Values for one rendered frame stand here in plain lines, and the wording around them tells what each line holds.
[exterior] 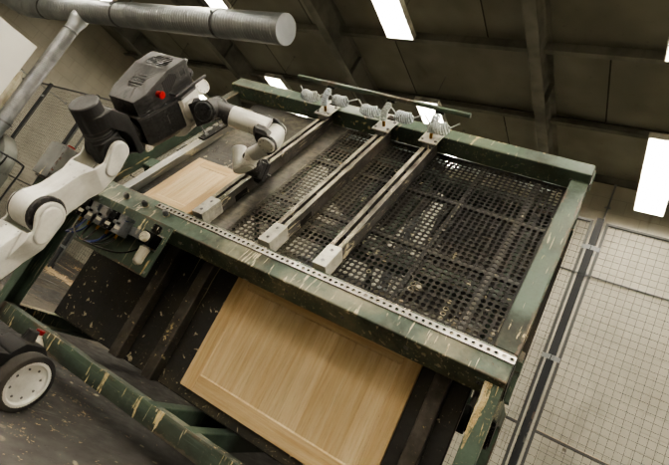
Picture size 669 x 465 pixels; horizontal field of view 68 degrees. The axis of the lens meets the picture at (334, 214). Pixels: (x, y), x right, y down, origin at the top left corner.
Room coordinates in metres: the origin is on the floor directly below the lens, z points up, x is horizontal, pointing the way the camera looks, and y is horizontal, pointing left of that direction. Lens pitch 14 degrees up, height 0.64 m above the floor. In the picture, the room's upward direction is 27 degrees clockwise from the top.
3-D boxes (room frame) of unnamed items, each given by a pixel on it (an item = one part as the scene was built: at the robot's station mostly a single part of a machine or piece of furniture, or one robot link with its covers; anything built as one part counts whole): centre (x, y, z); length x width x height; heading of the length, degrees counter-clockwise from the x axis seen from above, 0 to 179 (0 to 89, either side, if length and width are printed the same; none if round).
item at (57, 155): (2.38, 1.26, 0.84); 0.12 x 0.12 x 0.18; 63
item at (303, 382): (2.09, -0.15, 0.53); 0.90 x 0.02 x 0.55; 63
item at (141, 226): (2.24, 0.84, 0.69); 0.50 x 0.14 x 0.24; 63
